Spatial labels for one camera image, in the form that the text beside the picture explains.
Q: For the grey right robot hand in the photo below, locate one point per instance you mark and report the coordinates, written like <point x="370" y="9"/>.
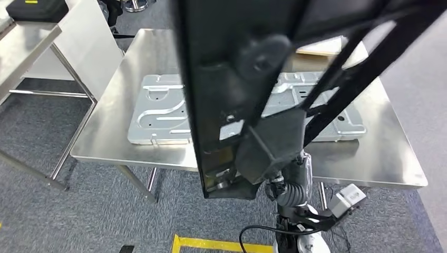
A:
<point x="302" y="171"/>

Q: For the black plastic frame part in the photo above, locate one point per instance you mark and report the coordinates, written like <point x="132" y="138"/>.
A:
<point x="216" y="69"/>

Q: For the stainless steel workbench table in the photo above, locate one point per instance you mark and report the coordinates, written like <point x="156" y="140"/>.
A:
<point x="104" y="139"/>
<point x="24" y="49"/>

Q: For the pale flat board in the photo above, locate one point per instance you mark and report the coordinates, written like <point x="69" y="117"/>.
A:
<point x="321" y="47"/>

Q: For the stamped silver metal plate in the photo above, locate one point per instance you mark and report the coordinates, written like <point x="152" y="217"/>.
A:
<point x="157" y="115"/>

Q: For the black robot foot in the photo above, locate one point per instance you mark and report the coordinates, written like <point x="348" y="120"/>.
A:
<point x="126" y="249"/>

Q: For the white board panel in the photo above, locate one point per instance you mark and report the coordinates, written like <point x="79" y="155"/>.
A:
<point x="87" y="59"/>

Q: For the black case yellow label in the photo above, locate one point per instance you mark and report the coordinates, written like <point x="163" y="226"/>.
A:
<point x="38" y="10"/>

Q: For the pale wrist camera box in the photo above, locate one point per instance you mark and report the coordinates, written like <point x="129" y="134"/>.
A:
<point x="345" y="200"/>

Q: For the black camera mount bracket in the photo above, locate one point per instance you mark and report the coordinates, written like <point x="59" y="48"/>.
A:
<point x="314" y="223"/>

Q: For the chrome stanchion post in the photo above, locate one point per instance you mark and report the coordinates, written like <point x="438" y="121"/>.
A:
<point x="136" y="5"/>

